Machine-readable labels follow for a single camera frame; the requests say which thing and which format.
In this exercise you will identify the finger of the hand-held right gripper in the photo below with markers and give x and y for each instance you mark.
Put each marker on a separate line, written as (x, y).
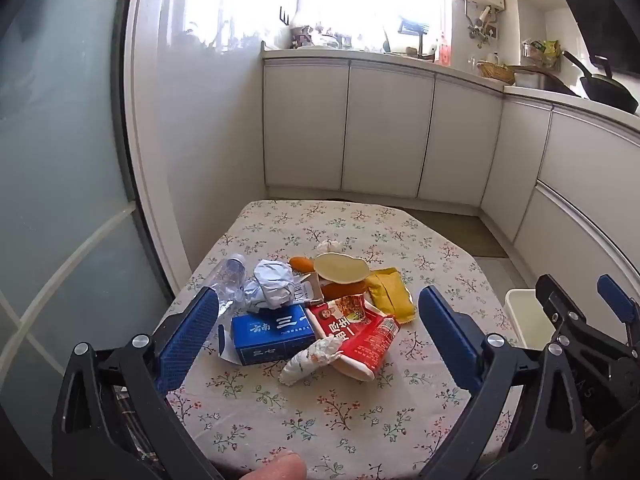
(616, 299)
(555, 297)

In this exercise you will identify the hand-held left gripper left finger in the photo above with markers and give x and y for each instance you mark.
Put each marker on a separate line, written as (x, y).
(187, 340)

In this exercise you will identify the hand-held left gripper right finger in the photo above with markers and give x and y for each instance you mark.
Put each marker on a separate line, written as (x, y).
(450, 345)

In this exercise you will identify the white plastic trash bin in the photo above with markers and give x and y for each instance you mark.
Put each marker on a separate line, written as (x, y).
(525, 310)

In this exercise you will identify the clear plastic water bottle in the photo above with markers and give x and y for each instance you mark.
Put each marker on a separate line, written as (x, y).
(227, 280)

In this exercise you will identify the blue cardboard box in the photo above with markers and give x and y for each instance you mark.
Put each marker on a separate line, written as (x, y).
(272, 335)

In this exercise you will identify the person's left hand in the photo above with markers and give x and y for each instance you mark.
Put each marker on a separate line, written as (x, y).
(275, 467)

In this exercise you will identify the yellow snack packet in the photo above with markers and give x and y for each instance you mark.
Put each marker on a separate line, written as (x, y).
(390, 295)

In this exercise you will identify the red white sachet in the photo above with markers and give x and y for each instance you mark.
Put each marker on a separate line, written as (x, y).
(367, 347)

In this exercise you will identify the white cabinet with drawers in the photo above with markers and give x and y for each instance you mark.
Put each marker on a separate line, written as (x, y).
(575, 180)

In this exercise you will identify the white printed crumpled wrapper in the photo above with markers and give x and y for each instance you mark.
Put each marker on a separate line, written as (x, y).
(310, 362)

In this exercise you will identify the floral tablecloth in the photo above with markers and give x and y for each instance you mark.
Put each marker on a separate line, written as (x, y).
(300, 410)

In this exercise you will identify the small orange fruit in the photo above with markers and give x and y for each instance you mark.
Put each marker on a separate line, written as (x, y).
(301, 263)

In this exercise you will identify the small crumpled white tissue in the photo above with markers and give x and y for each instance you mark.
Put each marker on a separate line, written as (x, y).
(330, 246)

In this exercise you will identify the black wok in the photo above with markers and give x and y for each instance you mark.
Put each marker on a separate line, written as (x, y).
(607, 87)

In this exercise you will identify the steel basin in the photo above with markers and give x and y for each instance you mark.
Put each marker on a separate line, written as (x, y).
(532, 80)

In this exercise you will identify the frosted glass sliding door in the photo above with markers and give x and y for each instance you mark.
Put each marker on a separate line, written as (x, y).
(55, 160)

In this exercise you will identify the white cabinet with doors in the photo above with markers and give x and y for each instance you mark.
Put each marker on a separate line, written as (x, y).
(380, 130)

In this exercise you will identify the woven wicker basket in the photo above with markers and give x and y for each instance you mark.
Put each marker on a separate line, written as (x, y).
(496, 72)

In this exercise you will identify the white kitchen countertop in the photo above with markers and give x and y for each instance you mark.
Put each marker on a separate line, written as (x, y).
(465, 72)

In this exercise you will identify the green snack bag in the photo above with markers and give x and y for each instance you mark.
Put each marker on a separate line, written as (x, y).
(551, 52)

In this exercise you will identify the steel pot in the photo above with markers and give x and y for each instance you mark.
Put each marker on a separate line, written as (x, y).
(532, 51)

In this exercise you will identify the red bottle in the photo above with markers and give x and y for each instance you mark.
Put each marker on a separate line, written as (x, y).
(443, 52)

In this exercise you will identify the chrome water pipe fittings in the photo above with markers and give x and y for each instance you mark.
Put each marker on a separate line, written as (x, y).
(480, 22)

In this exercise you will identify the black range hood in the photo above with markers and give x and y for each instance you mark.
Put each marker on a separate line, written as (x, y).
(600, 5)

